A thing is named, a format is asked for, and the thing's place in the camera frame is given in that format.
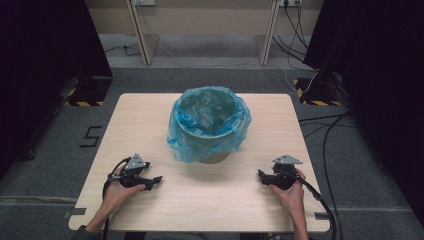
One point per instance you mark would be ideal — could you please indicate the white wall outlet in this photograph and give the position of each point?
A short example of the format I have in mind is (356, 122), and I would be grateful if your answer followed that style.
(143, 2)
(290, 2)

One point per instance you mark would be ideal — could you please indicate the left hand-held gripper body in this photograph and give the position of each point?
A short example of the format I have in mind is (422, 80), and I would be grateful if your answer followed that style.
(133, 176)

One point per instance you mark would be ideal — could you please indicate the wooden back board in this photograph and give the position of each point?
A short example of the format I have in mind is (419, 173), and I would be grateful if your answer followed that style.
(203, 16)

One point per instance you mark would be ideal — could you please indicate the person's right hand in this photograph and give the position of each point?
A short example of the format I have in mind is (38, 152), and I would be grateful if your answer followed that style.
(295, 200)

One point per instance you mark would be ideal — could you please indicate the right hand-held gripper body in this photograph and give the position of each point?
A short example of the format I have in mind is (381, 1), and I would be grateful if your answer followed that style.
(283, 176)

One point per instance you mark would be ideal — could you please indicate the wooden panel leg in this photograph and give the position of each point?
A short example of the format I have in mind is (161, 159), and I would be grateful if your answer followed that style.
(146, 43)
(265, 43)

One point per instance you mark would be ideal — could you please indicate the green plastic bucket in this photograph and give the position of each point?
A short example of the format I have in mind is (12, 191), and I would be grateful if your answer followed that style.
(215, 158)

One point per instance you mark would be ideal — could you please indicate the blue plastic bag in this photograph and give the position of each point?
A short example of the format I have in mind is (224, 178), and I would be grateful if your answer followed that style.
(206, 113)

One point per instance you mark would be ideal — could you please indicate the black curtain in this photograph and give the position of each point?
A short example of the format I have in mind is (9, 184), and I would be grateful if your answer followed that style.
(383, 83)
(43, 66)

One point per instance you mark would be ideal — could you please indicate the black yellow striped base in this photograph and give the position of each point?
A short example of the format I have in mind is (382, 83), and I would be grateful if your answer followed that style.
(86, 91)
(316, 95)

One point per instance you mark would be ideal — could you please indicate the person's left hand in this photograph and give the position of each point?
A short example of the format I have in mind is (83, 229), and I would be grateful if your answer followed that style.
(115, 196)

